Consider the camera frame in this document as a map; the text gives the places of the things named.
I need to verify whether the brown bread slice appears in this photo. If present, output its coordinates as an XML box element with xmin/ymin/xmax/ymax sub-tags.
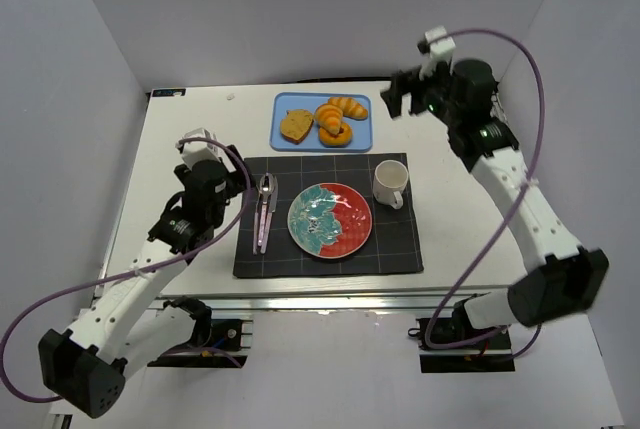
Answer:
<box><xmin>280</xmin><ymin>109</ymin><xmax>314</xmax><ymax>144</ymax></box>

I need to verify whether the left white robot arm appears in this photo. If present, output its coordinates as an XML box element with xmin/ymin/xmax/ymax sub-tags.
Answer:
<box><xmin>38</xmin><ymin>136</ymin><xmax>255</xmax><ymax>419</ymax></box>

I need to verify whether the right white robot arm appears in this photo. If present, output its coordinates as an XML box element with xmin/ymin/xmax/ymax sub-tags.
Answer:
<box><xmin>381</xmin><ymin>59</ymin><xmax>609</xmax><ymax>331</ymax></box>

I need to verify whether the striped croissant roll back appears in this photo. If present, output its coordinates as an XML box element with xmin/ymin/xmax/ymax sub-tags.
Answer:
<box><xmin>328</xmin><ymin>96</ymin><xmax>369</xmax><ymax>120</ymax></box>

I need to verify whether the striped croissant roll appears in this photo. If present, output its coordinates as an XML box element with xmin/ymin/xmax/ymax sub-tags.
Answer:
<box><xmin>314</xmin><ymin>104</ymin><xmax>343</xmax><ymax>134</ymax></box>
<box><xmin>328</xmin><ymin>96</ymin><xmax>369</xmax><ymax>120</ymax></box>

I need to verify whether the blue plastic tray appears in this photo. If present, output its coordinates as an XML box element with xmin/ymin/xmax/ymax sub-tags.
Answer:
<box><xmin>270</xmin><ymin>92</ymin><xmax>373</xmax><ymax>153</ymax></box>

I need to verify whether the striped croissant roll front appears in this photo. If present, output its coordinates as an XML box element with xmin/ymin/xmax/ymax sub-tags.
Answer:
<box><xmin>314</xmin><ymin>104</ymin><xmax>343</xmax><ymax>134</ymax></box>

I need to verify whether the white ceramic mug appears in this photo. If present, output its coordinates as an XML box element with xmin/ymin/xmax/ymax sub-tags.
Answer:
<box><xmin>373</xmin><ymin>160</ymin><xmax>409</xmax><ymax>210</ymax></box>

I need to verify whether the red teal floral plate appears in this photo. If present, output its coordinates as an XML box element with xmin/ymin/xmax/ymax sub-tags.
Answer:
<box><xmin>287</xmin><ymin>183</ymin><xmax>373</xmax><ymax>260</ymax></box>

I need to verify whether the left blue table label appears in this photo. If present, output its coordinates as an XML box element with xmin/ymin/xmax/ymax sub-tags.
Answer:
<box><xmin>151</xmin><ymin>88</ymin><xmax>186</xmax><ymax>98</ymax></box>

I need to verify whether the dark checked placemat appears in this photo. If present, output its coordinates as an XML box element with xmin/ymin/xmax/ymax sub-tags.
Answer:
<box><xmin>233</xmin><ymin>153</ymin><xmax>424</xmax><ymax>279</ymax></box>

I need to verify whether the metal spoon pink handle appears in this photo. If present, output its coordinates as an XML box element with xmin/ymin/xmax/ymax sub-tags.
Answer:
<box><xmin>254</xmin><ymin>173</ymin><xmax>278</xmax><ymax>254</ymax></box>

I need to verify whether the metal knife pink handle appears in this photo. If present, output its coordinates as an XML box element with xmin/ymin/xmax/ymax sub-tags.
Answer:
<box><xmin>260</xmin><ymin>173</ymin><xmax>278</xmax><ymax>254</ymax></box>

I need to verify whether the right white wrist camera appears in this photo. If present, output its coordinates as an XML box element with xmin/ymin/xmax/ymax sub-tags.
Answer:
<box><xmin>417</xmin><ymin>26</ymin><xmax>456</xmax><ymax>73</ymax></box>

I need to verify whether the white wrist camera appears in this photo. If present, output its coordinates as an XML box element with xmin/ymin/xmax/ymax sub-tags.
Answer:
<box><xmin>176</xmin><ymin>128</ymin><xmax>220</xmax><ymax>170</ymax></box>
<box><xmin>417</xmin><ymin>26</ymin><xmax>456</xmax><ymax>73</ymax></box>

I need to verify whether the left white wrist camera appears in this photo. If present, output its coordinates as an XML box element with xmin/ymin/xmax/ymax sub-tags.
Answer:
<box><xmin>176</xmin><ymin>128</ymin><xmax>220</xmax><ymax>170</ymax></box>

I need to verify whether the orange ring donut bread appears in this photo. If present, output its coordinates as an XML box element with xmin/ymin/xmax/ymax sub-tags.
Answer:
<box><xmin>318</xmin><ymin>122</ymin><xmax>353</xmax><ymax>147</ymax></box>

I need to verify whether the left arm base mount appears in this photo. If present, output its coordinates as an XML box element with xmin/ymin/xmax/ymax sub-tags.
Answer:
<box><xmin>147</xmin><ymin>296</ymin><xmax>252</xmax><ymax>369</ymax></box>

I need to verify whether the aluminium table frame rail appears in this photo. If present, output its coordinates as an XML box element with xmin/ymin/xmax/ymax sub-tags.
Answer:
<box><xmin>74</xmin><ymin>288</ymin><xmax>516</xmax><ymax>320</ymax></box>

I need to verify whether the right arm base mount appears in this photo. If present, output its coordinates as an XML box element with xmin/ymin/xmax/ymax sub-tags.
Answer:
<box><xmin>412</xmin><ymin>298</ymin><xmax>516</xmax><ymax>374</ymax></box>

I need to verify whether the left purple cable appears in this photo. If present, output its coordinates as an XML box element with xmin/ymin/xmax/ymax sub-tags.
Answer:
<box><xmin>0</xmin><ymin>136</ymin><xmax>253</xmax><ymax>403</ymax></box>

